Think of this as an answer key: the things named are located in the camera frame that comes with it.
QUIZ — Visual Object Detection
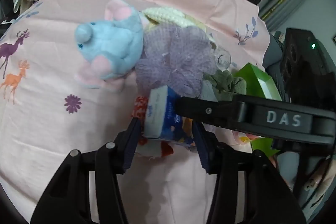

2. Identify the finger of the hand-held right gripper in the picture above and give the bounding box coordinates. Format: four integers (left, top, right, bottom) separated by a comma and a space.
175, 95, 238, 130

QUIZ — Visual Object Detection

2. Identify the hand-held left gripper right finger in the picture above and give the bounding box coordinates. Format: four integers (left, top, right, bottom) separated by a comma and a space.
193, 122, 307, 224

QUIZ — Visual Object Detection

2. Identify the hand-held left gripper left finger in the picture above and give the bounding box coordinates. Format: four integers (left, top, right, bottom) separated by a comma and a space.
31, 118, 142, 224

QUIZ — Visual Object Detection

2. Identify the green towel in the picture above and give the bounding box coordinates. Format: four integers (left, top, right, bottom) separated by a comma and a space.
203, 72, 248, 95

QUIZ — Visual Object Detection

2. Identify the red orange patterned cloth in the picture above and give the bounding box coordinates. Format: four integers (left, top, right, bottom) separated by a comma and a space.
131, 96, 174, 160

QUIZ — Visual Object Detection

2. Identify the blue white tissue pack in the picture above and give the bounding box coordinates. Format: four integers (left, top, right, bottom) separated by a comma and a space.
144, 86, 200, 149

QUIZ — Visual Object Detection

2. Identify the purple mesh bath sponge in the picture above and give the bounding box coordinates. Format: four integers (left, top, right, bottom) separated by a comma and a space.
135, 25, 218, 97

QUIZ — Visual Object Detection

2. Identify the cream knitted cloth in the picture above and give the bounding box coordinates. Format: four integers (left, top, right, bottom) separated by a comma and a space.
140, 7, 218, 48

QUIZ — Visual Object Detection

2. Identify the blue pink plush mouse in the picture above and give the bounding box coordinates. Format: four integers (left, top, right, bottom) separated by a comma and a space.
74, 0, 147, 90

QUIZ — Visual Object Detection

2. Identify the green box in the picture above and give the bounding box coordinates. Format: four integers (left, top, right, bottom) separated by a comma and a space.
234, 63, 282, 157

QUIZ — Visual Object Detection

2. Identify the glass bottle with steel cap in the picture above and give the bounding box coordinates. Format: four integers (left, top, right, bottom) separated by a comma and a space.
213, 49, 233, 71

